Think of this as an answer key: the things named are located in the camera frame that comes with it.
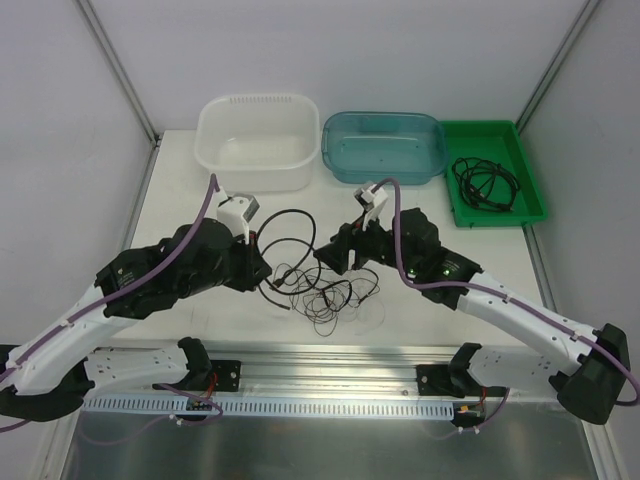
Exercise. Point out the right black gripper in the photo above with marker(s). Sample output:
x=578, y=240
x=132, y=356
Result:
x=353, y=246

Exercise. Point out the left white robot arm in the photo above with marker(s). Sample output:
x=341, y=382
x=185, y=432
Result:
x=56, y=373

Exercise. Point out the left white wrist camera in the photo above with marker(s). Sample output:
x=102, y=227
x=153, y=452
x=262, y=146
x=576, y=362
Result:
x=236, y=212

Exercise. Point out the aluminium frame post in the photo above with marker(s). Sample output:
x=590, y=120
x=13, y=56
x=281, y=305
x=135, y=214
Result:
x=561, y=55
x=100, y=35

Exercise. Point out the white plastic tub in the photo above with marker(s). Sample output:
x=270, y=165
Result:
x=259, y=143

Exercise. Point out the white slotted cable duct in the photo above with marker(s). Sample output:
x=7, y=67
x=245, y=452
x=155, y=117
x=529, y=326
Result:
x=273, y=407

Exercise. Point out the green plastic tray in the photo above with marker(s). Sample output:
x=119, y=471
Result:
x=489, y=179

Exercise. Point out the left aluminium frame post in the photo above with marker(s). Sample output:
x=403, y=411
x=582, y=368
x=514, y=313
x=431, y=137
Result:
x=100, y=35

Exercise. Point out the aluminium mounting rail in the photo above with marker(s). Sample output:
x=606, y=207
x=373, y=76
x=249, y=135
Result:
x=320, y=370

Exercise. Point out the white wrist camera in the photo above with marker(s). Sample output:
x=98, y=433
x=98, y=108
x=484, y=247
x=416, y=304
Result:
x=236, y=212
x=372, y=199

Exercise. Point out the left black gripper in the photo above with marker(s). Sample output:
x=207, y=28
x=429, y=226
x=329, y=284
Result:
x=247, y=265

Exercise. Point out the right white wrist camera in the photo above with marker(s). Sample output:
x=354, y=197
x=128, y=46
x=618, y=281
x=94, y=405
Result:
x=372, y=199

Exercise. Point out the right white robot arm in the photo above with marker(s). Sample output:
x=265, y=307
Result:
x=583, y=367

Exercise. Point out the right aluminium frame post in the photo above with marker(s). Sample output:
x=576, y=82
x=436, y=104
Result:
x=561, y=55

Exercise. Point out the teal transparent plastic container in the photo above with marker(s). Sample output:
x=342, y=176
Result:
x=362, y=146

